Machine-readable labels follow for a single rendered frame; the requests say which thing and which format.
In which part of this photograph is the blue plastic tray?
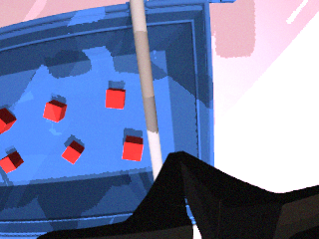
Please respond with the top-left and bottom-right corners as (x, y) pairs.
(0, 0), (235, 239)

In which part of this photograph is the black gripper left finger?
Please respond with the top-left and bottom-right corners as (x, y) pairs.
(36, 152), (194, 239)

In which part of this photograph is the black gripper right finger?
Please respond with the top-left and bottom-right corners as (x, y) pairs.
(176, 151), (319, 239)

